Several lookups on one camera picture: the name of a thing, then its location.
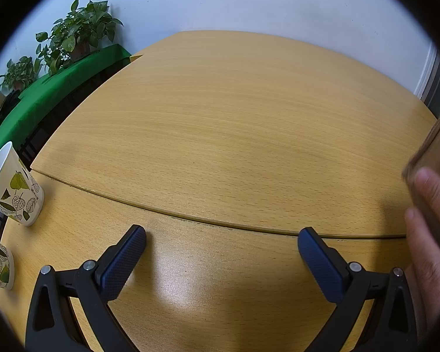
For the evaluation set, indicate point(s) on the tall leaf print paper cup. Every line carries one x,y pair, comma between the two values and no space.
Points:
18,198

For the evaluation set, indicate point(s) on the short leaf print paper cup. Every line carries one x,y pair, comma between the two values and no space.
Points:
0,267

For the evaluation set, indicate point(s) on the brown cardboard box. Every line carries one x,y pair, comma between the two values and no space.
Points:
436,146

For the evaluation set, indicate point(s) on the person's right hand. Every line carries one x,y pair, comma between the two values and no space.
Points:
432,249

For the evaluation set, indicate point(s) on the white door frame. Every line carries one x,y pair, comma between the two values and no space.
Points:
427,69

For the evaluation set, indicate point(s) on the large potted green plant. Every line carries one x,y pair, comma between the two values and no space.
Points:
77,29

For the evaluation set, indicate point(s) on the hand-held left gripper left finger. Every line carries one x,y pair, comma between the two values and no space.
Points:
126,260

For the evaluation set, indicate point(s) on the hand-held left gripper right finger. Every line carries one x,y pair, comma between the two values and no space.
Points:
321,264

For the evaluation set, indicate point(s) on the small potted green plant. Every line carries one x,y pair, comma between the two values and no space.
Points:
20,73

